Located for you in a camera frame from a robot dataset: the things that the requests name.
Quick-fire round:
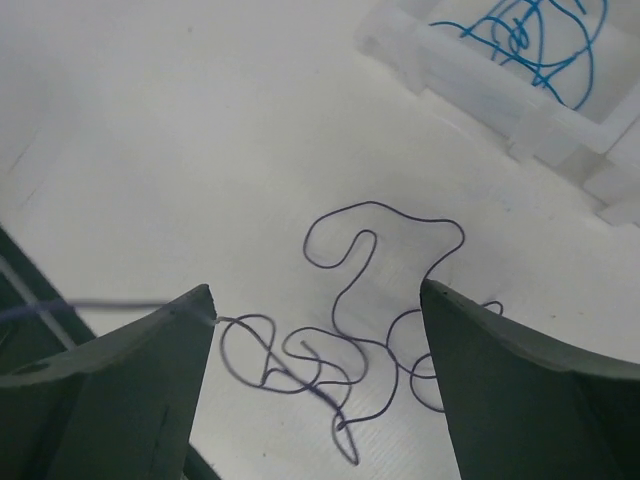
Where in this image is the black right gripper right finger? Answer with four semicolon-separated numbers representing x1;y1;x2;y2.
420;280;639;479

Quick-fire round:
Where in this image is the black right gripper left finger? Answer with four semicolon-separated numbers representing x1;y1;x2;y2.
0;283;217;480

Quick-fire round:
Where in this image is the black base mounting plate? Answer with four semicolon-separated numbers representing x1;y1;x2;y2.
0;224;221;480

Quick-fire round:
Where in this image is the dark purple wire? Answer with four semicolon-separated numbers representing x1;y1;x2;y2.
219;200;504;466

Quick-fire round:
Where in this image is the blue wire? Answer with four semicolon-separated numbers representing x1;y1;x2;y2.
429;0;609;111

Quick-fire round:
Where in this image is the white plastic compartment tray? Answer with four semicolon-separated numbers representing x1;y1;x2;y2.
354;1;639;225

